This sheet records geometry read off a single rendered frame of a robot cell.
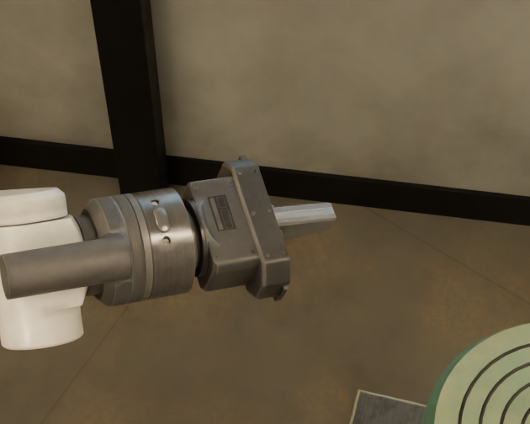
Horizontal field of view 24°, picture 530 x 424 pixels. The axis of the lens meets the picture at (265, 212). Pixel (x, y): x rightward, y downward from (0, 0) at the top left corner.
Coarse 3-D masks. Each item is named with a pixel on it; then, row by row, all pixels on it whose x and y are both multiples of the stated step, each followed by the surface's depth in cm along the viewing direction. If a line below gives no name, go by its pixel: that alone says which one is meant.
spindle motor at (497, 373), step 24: (504, 336) 77; (528, 336) 77; (456, 360) 77; (480, 360) 76; (504, 360) 76; (528, 360) 76; (456, 384) 75; (480, 384) 75; (504, 384) 75; (528, 384) 75; (432, 408) 74; (456, 408) 74; (480, 408) 74; (504, 408) 74; (528, 408) 74
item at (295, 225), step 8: (280, 216) 103; (288, 216) 103; (296, 216) 103; (304, 216) 104; (312, 216) 104; (320, 216) 104; (328, 216) 105; (280, 224) 102; (288, 224) 103; (296, 224) 103; (304, 224) 104; (312, 224) 104; (320, 224) 105; (328, 224) 105; (288, 232) 104; (296, 232) 105; (304, 232) 105; (312, 232) 106
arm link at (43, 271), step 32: (32, 224) 93; (64, 224) 94; (96, 224) 96; (128, 224) 95; (0, 256) 91; (32, 256) 90; (64, 256) 91; (96, 256) 91; (128, 256) 92; (0, 288) 94; (32, 288) 90; (64, 288) 91; (96, 288) 96; (128, 288) 96; (0, 320) 95; (32, 320) 94; (64, 320) 95
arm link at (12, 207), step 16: (0, 192) 99; (16, 192) 97; (32, 192) 94; (48, 192) 94; (0, 208) 93; (16, 208) 93; (32, 208) 93; (48, 208) 94; (64, 208) 95; (0, 224) 93; (16, 224) 93
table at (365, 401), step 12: (360, 396) 142; (372, 396) 142; (384, 396) 142; (360, 408) 141; (372, 408) 141; (384, 408) 141; (396, 408) 141; (408, 408) 141; (420, 408) 141; (360, 420) 140; (372, 420) 140; (384, 420) 140; (396, 420) 140; (408, 420) 140; (420, 420) 140
